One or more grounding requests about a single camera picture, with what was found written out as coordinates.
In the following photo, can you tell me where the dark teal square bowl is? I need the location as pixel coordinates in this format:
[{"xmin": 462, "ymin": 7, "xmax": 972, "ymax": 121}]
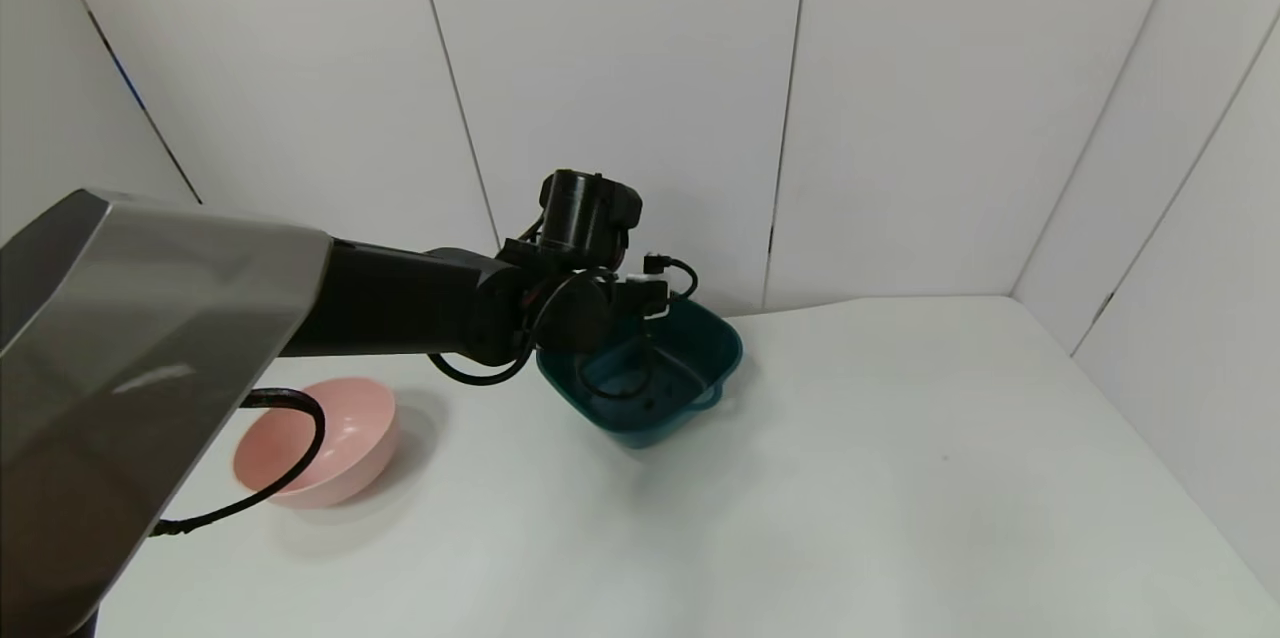
[{"xmin": 536, "ymin": 296, "xmax": 744, "ymax": 450}]

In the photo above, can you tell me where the pink bowl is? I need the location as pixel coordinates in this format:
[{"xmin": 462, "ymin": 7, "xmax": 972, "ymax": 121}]
[{"xmin": 233, "ymin": 377, "xmax": 401, "ymax": 510}]

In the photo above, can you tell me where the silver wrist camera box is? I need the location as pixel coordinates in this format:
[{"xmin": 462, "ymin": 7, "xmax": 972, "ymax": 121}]
[{"xmin": 626, "ymin": 276, "xmax": 671, "ymax": 321}]

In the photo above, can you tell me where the black camera plug cable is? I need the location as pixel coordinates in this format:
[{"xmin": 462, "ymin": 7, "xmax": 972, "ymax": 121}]
[{"xmin": 643, "ymin": 254, "xmax": 701, "ymax": 305}]

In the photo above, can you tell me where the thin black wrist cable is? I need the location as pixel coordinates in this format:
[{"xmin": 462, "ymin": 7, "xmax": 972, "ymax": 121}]
[{"xmin": 428, "ymin": 298, "xmax": 546, "ymax": 388}]

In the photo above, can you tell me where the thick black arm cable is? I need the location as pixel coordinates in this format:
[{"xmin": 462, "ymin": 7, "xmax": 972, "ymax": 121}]
[{"xmin": 150, "ymin": 388, "xmax": 328, "ymax": 539}]

